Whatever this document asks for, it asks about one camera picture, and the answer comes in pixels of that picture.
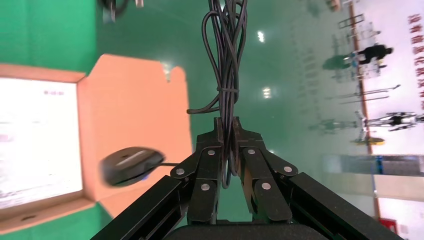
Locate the white printed manual sheet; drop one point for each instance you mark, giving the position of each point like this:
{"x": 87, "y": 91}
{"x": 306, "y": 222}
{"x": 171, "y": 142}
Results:
{"x": 39, "y": 139}

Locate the gray metal barrier panel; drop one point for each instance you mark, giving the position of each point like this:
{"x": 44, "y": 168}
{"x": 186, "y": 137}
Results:
{"x": 351, "y": 164}

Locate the orange cardboard box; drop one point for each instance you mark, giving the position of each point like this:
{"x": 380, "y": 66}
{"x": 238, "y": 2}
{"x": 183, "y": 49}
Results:
{"x": 132, "y": 109}

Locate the green table mat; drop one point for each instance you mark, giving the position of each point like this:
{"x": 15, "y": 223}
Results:
{"x": 43, "y": 33}

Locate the yellow round base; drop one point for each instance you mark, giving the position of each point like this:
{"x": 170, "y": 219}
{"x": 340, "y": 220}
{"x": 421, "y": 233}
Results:
{"x": 369, "y": 141}

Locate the person in black clothes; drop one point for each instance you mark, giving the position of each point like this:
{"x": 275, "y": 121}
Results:
{"x": 374, "y": 53}

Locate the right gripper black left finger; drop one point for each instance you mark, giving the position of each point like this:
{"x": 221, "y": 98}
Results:
{"x": 202, "y": 172}

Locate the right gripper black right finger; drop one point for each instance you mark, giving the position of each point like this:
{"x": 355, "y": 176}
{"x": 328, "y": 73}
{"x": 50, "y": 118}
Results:
{"x": 261, "y": 175}

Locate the white and black robot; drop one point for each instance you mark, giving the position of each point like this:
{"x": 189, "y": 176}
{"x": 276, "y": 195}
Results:
{"x": 394, "y": 119}

